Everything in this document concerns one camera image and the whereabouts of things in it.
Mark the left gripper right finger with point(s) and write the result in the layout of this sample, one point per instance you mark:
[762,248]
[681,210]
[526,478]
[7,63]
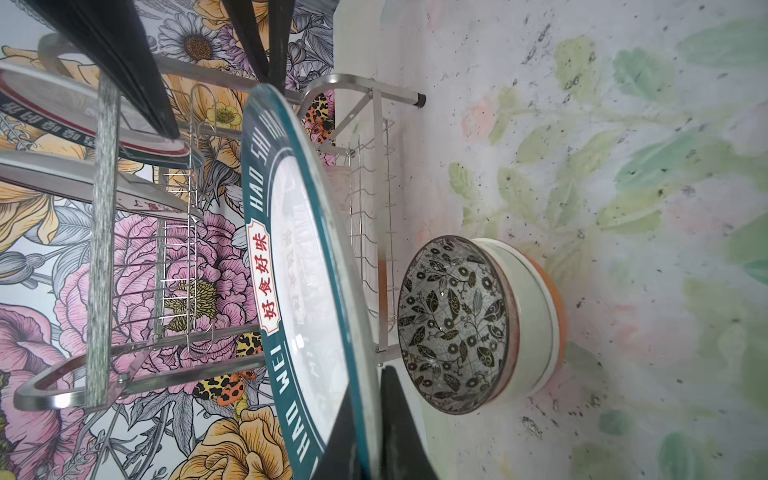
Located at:
[403,454]

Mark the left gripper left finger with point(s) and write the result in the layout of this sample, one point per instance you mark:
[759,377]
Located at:
[341,459]

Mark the pink patterned bowl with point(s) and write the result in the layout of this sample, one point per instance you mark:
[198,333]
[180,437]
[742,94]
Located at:
[458,325]

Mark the white plate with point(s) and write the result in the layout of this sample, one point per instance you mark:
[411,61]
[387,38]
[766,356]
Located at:
[311,309]

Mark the chrome two-tier dish rack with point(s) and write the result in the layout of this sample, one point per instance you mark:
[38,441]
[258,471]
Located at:
[178,304]

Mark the red patterned plate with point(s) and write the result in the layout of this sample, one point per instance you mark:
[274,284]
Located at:
[68,109]

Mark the cream white bowl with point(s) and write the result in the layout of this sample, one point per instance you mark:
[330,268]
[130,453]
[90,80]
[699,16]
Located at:
[537,320]

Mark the green rimmed plate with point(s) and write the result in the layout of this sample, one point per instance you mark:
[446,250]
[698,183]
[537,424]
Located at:
[75,179]

